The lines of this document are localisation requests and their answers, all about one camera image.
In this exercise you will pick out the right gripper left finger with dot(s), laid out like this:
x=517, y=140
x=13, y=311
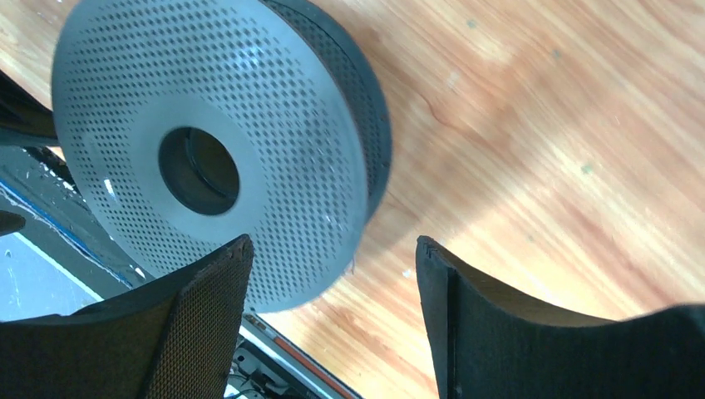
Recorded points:
x=174, y=337

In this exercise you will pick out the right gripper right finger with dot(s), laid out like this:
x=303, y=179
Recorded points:
x=490, y=340

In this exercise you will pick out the black cable spool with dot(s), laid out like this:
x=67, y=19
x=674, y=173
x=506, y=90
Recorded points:
x=186, y=124

